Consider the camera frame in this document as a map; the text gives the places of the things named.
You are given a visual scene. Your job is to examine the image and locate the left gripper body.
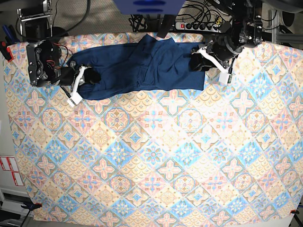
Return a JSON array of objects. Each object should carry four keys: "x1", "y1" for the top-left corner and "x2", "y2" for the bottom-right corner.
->
[{"x1": 207, "y1": 35, "x2": 243, "y2": 68}]

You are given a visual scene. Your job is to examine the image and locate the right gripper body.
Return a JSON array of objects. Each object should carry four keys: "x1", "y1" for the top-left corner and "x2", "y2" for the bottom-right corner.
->
[{"x1": 50, "y1": 67, "x2": 80, "y2": 86}]

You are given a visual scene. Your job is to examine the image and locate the blue long-sleeve shirt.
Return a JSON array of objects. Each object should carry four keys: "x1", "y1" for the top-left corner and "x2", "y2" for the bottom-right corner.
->
[{"x1": 71, "y1": 35, "x2": 205, "y2": 100}]

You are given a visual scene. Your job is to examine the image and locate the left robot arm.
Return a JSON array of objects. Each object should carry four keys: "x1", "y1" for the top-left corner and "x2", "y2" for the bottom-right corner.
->
[{"x1": 190, "y1": 0, "x2": 263, "y2": 85}]

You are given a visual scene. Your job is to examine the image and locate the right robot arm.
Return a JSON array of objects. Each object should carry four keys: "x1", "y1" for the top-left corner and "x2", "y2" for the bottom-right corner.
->
[{"x1": 16, "y1": 0, "x2": 101, "y2": 107}]

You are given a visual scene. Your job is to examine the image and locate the white power strip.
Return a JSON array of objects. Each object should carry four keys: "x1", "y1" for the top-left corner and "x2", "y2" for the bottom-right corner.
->
[{"x1": 175, "y1": 22, "x2": 221, "y2": 33}]

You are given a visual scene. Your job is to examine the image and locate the red black clamp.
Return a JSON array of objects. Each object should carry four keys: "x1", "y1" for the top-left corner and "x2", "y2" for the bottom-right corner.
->
[{"x1": 0, "y1": 41, "x2": 14, "y2": 62}]

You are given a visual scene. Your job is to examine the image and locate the blue clamp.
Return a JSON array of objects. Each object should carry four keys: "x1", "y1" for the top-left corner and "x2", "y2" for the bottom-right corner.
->
[{"x1": 2, "y1": 25, "x2": 20, "y2": 45}]

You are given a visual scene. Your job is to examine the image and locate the patterned tablecloth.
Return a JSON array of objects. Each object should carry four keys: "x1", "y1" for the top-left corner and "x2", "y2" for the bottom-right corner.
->
[{"x1": 3, "y1": 43, "x2": 303, "y2": 227}]

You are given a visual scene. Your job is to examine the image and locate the blue box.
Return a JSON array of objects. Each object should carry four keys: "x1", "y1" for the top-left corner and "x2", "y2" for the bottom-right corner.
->
[{"x1": 113, "y1": 0, "x2": 185, "y2": 15}]

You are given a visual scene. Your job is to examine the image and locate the red white labels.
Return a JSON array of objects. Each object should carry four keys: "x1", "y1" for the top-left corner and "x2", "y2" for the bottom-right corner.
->
[{"x1": 0, "y1": 156, "x2": 24, "y2": 186}]

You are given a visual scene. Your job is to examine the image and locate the black orange corner clamp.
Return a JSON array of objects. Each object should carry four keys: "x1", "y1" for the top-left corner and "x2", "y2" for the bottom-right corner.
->
[{"x1": 21, "y1": 201, "x2": 42, "y2": 211}]

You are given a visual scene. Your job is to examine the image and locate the right corner clamp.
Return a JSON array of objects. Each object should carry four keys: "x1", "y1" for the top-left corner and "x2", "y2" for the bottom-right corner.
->
[{"x1": 290, "y1": 204, "x2": 303, "y2": 214}]

